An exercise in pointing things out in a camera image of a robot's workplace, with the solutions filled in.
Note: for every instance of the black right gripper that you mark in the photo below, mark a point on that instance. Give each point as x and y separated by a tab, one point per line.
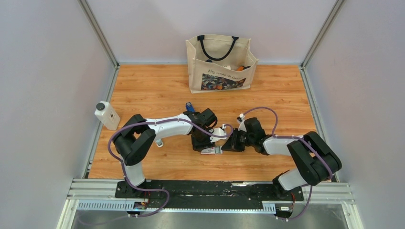
231	144

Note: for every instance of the staple box with staples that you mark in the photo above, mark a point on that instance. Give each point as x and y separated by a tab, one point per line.
212	151

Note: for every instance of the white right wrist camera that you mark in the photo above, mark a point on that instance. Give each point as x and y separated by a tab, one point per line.
241	122

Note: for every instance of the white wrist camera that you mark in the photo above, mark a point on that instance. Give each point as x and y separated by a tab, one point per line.
241	122
219	133

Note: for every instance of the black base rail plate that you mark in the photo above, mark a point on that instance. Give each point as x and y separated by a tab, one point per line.
190	194

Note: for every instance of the beige canvas tote bag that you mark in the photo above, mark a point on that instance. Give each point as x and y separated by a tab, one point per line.
212	62

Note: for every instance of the blue black stapler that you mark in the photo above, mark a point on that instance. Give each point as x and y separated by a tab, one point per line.
189	107

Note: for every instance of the white plastic bottle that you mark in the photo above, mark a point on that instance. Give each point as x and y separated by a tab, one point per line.
107	115

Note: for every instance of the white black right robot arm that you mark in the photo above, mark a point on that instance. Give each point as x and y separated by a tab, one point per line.
315	161

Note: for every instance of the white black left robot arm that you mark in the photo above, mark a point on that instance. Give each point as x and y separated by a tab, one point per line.
134	140

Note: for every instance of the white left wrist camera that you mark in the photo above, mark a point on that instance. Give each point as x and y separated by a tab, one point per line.
219	133

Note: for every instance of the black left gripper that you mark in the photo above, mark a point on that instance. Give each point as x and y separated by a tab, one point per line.
198	146

